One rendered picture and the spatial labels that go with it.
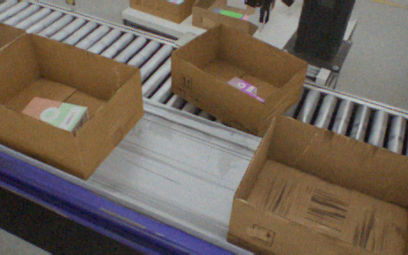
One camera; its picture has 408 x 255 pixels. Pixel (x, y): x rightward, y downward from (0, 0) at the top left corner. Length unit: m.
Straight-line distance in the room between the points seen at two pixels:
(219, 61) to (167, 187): 0.77
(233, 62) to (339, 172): 0.75
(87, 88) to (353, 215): 0.86
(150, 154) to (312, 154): 0.44
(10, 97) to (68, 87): 0.17
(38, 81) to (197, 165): 0.61
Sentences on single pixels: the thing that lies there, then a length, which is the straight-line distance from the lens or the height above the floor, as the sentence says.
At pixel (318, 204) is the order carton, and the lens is 1.09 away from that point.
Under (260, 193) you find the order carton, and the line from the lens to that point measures 1.07.
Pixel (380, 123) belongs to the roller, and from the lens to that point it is 1.60.
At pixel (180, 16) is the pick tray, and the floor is 0.79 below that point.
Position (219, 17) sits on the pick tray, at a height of 0.83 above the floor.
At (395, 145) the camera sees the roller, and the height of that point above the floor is 0.75.
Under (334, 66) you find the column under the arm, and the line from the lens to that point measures 1.78.
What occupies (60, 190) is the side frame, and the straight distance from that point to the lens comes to 1.07.
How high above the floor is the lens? 1.73
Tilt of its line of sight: 44 degrees down
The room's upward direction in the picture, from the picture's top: 5 degrees clockwise
